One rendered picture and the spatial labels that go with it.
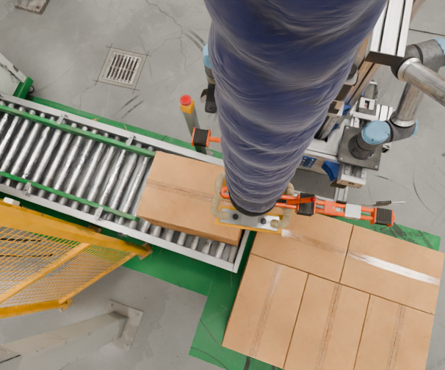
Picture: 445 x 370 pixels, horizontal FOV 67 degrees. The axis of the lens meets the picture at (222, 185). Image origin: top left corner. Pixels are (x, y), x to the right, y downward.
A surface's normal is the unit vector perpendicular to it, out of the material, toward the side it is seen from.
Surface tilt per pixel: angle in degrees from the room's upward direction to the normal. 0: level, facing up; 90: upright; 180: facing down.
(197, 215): 0
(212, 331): 0
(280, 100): 78
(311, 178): 0
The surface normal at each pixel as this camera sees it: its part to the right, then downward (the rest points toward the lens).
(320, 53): 0.21, 0.82
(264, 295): -0.04, -0.25
